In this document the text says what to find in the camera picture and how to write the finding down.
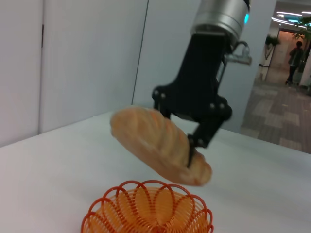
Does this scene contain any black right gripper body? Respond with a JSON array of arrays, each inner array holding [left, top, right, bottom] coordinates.
[[152, 33, 233, 122]]

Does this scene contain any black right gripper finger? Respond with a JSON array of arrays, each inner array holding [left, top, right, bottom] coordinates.
[[186, 120, 225, 168], [153, 97, 171, 120]]

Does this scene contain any long striped bread loaf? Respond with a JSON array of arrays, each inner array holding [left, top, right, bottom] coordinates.
[[109, 105, 212, 187]]

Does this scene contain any orange plastic wire basket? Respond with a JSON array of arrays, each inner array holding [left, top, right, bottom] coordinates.
[[80, 179, 215, 233]]

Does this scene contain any small green potted plant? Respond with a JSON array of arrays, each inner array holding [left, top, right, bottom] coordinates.
[[264, 33, 280, 67]]

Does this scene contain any person in dark clothes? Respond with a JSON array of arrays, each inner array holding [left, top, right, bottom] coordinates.
[[285, 40, 305, 86]]

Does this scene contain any large leafy green plant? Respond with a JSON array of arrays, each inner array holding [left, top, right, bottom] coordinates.
[[291, 16, 311, 42]]

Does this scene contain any silver cable connector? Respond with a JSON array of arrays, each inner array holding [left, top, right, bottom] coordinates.
[[224, 40, 253, 66]]

